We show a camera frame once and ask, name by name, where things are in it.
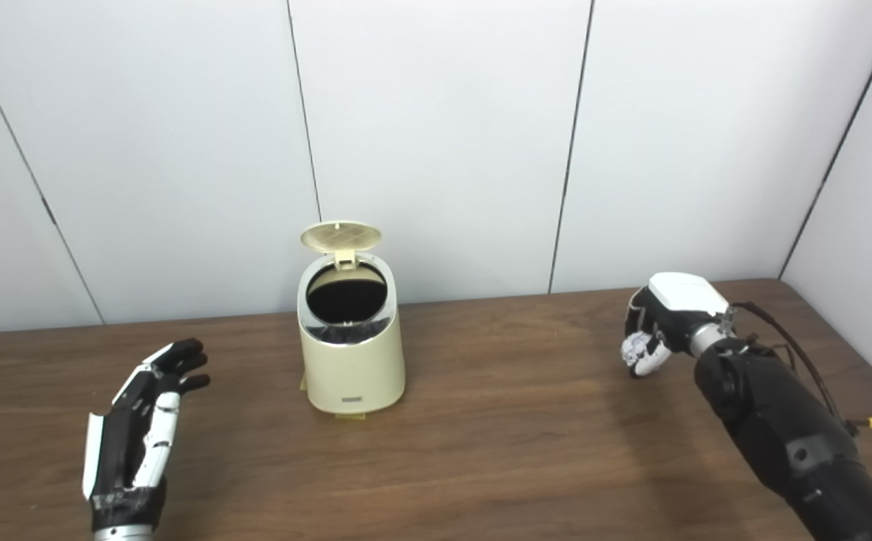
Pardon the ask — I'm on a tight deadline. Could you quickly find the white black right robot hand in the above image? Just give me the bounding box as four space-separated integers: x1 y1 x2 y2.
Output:
621 272 731 379

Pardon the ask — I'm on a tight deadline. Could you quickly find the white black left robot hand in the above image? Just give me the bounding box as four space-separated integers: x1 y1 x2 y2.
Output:
82 338 211 531

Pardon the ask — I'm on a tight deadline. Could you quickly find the white paper ball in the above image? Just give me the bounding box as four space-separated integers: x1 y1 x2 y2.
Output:
621 333 654 369

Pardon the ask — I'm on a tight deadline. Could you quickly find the cream-colored round bin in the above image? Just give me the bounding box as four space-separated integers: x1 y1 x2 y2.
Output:
297 220 406 414

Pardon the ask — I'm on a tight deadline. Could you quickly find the cream round bin lid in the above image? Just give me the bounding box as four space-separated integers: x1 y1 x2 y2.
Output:
300 220 383 271

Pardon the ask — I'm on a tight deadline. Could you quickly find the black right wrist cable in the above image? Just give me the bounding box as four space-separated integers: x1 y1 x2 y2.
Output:
729 301 861 438

